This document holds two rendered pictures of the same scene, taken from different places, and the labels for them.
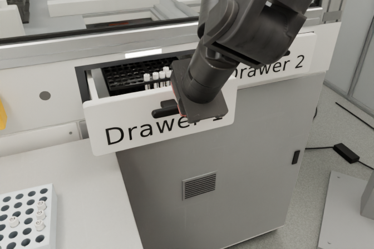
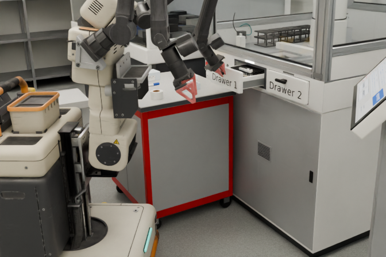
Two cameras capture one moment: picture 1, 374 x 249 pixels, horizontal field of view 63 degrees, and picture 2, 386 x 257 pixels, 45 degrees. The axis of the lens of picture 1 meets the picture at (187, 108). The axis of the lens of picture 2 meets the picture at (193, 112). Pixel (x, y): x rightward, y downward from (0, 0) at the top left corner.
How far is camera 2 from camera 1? 231 cm
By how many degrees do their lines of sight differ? 74
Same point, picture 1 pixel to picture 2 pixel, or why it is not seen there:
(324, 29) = (315, 82)
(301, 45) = (299, 85)
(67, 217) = not seen: hidden behind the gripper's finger
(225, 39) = not seen: hidden behind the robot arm
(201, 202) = (264, 165)
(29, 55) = (227, 50)
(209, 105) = (209, 66)
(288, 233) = not seen: outside the picture
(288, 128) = (304, 145)
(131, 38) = (246, 54)
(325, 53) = (318, 99)
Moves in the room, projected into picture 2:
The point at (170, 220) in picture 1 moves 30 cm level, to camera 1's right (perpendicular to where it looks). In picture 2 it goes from (253, 164) to (267, 189)
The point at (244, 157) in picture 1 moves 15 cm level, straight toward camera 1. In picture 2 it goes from (282, 148) to (253, 147)
